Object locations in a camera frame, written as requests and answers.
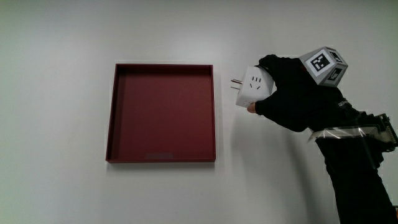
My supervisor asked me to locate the person's right hand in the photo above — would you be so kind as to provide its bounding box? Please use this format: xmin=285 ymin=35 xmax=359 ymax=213
xmin=247 ymin=46 xmax=374 ymax=133

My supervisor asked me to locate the white cube socket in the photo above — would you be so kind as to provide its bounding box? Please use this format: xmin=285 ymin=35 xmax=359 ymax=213
xmin=230 ymin=64 xmax=275 ymax=109

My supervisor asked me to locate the person's right forearm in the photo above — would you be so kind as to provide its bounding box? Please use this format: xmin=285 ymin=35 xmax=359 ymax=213
xmin=308 ymin=113 xmax=398 ymax=224

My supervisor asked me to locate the dark red square tray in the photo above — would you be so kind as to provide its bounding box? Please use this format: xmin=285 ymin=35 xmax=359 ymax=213
xmin=105 ymin=63 xmax=216 ymax=164

